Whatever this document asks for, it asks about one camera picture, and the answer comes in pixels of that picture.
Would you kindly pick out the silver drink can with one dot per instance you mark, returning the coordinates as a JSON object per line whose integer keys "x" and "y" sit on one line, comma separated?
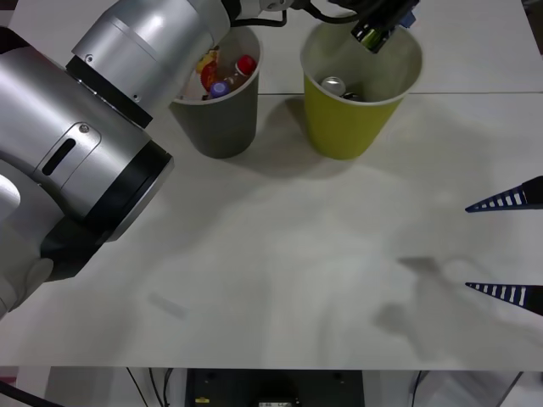
{"x": 333, "y": 85}

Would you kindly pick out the grey plastic bin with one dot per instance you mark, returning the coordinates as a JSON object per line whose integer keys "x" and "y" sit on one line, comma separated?
{"x": 225, "y": 127}

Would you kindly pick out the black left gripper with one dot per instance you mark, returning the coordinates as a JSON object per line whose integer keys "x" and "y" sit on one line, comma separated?
{"x": 377, "y": 10}

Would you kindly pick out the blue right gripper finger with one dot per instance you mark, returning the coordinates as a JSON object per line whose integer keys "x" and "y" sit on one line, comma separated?
{"x": 528, "y": 196}
{"x": 530, "y": 296}

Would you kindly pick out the red-capped plastic bottle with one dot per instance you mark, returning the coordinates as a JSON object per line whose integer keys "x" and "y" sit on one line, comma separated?
{"x": 245, "y": 64}

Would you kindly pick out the purple-capped plastic bottle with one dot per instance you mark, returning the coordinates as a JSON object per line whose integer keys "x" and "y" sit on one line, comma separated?
{"x": 219, "y": 88}

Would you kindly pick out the yellow-green plastic bin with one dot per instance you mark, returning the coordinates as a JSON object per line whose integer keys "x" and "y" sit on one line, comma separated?
{"x": 343, "y": 127}

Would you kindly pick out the bottle with red yellow label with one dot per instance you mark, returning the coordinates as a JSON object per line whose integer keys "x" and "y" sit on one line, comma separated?
{"x": 208, "y": 70}

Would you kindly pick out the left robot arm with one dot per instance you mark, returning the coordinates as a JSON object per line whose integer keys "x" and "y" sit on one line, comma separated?
{"x": 106, "y": 106}

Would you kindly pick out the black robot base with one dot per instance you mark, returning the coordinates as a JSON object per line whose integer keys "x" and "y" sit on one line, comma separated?
{"x": 271, "y": 388}

